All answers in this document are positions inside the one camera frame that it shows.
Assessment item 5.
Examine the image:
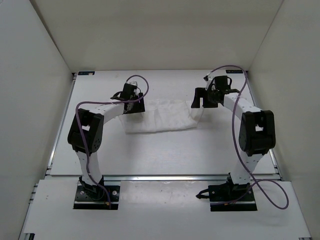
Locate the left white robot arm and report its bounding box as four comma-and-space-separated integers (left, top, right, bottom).
67, 81, 145, 202

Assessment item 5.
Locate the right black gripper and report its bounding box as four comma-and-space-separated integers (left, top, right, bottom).
191, 88, 218, 109

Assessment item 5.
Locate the blue corner label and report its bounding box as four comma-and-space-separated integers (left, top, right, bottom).
77, 71, 95, 76
225, 69, 243, 74

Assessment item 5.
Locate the right blue corner label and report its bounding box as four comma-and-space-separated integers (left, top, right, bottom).
225, 69, 243, 74

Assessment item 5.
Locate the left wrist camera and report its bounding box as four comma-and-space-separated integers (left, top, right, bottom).
128, 81, 138, 87

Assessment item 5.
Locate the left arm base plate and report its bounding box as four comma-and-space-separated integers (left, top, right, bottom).
73, 184, 121, 211

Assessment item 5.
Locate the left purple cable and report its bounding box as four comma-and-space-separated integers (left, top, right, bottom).
75, 74, 150, 206

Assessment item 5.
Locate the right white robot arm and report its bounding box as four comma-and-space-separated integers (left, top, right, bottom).
191, 75, 276, 200

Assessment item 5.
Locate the aluminium front rail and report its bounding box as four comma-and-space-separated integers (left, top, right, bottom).
103, 174, 227, 182

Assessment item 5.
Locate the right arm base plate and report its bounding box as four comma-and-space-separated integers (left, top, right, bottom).
195, 182, 258, 212

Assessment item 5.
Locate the white pleated skirt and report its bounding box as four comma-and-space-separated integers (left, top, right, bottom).
118, 99, 204, 134

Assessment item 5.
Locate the left blue corner label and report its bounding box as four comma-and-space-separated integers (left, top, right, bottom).
77, 71, 95, 76

